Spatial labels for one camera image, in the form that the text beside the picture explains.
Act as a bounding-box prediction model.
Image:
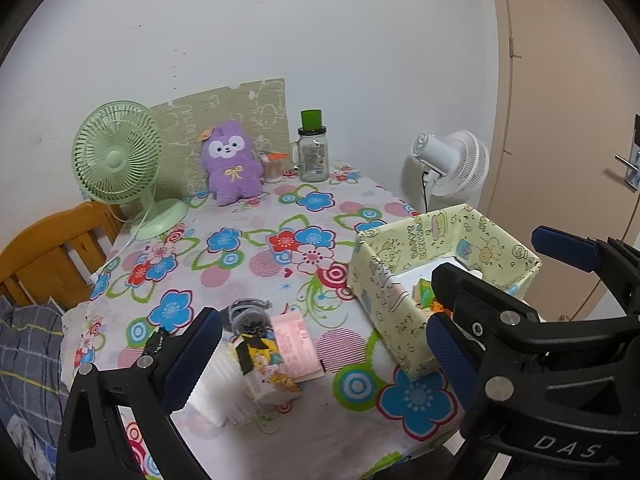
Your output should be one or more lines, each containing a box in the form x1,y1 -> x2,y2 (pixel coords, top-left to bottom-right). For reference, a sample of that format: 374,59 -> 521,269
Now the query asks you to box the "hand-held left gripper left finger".
56,306 -> 224,480

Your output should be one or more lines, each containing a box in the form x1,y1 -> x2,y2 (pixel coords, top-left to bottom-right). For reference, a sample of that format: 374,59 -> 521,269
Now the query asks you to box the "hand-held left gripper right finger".
427,311 -> 480,412

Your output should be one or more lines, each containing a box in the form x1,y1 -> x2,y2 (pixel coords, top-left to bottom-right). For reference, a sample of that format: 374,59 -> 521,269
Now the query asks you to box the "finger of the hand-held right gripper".
431,262 -> 640,427
531,225 -> 640,315

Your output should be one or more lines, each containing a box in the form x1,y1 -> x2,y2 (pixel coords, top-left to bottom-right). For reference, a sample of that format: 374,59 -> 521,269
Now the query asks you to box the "black yellow patterned cloth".
233,312 -> 277,376

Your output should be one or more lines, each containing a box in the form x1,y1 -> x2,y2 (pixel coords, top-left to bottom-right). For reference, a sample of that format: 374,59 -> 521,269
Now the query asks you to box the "grey fuzzy cloth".
222,297 -> 274,335

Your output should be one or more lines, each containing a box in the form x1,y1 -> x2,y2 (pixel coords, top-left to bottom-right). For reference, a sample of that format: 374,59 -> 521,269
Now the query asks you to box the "yellow cartoon paper box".
347,204 -> 543,382

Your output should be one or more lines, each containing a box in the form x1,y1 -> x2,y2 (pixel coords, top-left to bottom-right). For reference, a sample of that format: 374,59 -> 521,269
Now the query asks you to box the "green yellow soft toy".
414,280 -> 439,312

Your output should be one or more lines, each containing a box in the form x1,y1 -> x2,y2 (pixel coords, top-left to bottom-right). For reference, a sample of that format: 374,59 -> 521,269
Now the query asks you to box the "white ribbed pack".
187,339 -> 263,428

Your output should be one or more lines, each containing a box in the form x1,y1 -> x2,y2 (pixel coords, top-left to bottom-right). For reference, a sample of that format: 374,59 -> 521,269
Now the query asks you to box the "pink tissue packet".
271,309 -> 327,382

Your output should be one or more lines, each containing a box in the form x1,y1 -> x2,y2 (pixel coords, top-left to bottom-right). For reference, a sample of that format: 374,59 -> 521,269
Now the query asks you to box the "floral tablecloth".
59,160 -> 543,479

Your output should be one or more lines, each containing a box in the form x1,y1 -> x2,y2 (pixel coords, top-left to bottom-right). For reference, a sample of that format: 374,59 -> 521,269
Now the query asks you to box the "white desk fan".
411,130 -> 492,214

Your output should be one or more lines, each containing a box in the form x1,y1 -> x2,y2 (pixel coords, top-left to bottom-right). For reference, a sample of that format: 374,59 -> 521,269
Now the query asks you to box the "beige door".
486,0 -> 640,322

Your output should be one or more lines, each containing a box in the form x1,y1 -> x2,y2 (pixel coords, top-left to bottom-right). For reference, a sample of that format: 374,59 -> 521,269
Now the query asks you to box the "blue plaid bedding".
0,294 -> 69,463

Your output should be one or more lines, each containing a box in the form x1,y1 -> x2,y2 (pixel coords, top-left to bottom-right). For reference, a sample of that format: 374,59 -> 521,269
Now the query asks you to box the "wooden chair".
0,201 -> 124,312

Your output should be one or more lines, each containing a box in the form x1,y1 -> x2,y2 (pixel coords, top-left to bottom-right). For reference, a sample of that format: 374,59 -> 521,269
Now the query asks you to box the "purple plush toy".
199,120 -> 265,208

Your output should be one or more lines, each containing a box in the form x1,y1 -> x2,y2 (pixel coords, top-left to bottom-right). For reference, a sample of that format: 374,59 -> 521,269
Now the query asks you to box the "small jar with orange lid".
259,150 -> 290,184

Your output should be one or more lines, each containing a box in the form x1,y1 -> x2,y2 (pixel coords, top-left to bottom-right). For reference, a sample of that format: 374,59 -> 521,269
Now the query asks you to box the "green desk fan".
71,101 -> 190,241

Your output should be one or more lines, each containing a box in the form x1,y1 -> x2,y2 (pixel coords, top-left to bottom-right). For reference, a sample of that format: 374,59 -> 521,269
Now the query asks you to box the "glass mug with green lid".
291,109 -> 331,184

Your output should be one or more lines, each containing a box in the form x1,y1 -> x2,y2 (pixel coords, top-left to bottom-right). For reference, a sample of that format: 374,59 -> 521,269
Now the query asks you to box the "metal door handle lock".
614,114 -> 640,194

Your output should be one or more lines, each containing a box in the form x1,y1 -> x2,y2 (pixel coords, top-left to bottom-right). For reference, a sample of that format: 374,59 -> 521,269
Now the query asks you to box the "white fan cable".
89,209 -> 152,286

